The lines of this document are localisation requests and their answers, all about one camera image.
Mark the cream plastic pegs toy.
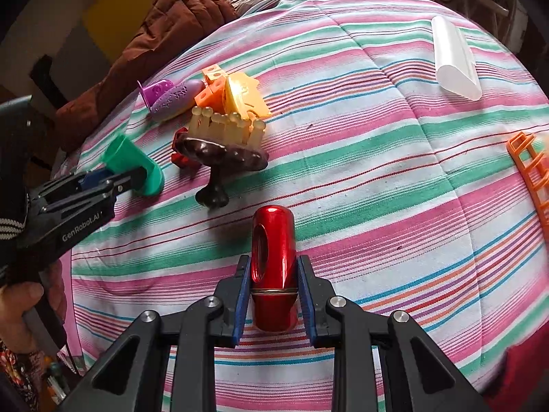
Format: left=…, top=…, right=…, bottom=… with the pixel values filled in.
left=189, top=106, right=267, bottom=149

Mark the striped blanket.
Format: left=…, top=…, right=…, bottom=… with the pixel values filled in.
left=69, top=0, right=549, bottom=412

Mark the brown quilted blanket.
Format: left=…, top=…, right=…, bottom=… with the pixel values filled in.
left=55, top=0, right=241, bottom=151

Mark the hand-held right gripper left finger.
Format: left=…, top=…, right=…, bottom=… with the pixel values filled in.
left=58, top=254, right=252, bottom=412

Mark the orange plastic basket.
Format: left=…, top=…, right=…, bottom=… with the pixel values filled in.
left=505, top=131, right=549, bottom=229

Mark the small red plastic toy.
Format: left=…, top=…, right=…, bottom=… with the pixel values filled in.
left=171, top=128, right=194, bottom=168

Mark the yellow plastic toy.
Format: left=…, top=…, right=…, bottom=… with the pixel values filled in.
left=224, top=72, right=272, bottom=122

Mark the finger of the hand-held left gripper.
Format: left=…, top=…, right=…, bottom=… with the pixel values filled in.
left=77, top=167, right=149, bottom=200

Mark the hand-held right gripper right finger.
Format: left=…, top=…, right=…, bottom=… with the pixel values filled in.
left=297, top=254, right=494, bottom=412

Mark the translucent white plastic container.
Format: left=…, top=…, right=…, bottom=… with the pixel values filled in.
left=431, top=15, right=482, bottom=101

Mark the purple plastic toy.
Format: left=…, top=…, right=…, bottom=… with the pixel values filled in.
left=137, top=78, right=207, bottom=119

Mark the person's left hand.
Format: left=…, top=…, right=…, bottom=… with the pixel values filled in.
left=0, top=262, right=67, bottom=355

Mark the orange plastic block toy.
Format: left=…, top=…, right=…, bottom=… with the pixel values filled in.
left=195, top=64, right=228, bottom=114

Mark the red metal cylinder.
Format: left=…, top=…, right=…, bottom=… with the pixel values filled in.
left=250, top=206, right=299, bottom=332

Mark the green plastic cup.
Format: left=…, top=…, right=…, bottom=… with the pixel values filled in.
left=103, top=134, right=165, bottom=197

